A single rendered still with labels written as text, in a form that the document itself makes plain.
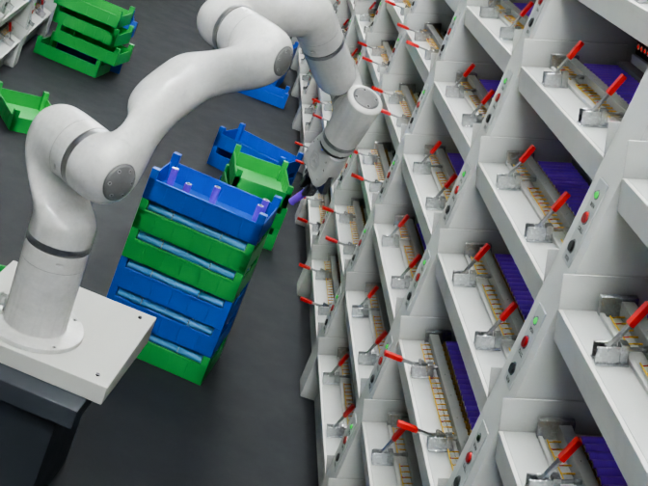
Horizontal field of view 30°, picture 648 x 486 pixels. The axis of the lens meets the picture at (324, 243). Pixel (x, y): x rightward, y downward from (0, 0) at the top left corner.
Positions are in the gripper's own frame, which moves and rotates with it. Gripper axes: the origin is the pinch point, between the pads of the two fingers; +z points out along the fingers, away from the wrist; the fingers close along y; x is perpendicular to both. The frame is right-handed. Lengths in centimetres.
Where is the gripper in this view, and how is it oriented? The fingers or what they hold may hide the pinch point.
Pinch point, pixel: (309, 185)
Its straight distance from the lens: 285.4
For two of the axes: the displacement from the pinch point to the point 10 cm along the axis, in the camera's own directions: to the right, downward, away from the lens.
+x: 8.8, 0.1, 4.8
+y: 2.7, 8.2, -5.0
